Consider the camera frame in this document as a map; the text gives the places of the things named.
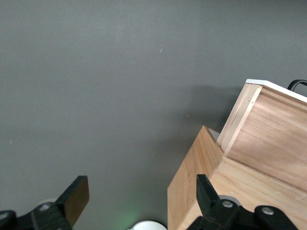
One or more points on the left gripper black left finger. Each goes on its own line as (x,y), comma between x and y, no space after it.
(74,198)

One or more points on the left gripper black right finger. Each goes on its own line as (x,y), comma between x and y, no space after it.
(208,203)

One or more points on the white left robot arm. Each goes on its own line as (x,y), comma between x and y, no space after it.
(147,225)

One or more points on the wooden drawer cabinet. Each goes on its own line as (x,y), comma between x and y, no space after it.
(187,191)

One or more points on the dark grey table mat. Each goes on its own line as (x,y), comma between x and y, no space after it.
(96,95)

